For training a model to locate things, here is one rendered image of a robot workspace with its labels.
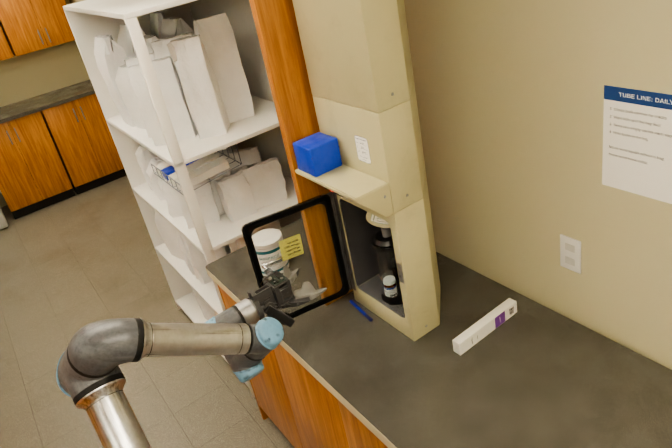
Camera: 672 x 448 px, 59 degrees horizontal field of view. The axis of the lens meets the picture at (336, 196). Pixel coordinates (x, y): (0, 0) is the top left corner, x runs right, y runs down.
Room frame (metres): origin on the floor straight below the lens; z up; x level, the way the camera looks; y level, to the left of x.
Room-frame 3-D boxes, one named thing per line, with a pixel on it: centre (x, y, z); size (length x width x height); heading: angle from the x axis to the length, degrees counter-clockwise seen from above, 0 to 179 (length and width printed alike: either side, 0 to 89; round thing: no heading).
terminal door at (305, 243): (1.66, 0.16, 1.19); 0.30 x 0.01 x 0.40; 110
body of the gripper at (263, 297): (1.39, 0.24, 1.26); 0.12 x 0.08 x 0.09; 120
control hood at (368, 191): (1.56, -0.02, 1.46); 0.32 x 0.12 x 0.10; 30
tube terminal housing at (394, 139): (1.65, -0.18, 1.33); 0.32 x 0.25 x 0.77; 30
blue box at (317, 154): (1.64, 0.03, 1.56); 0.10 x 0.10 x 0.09; 30
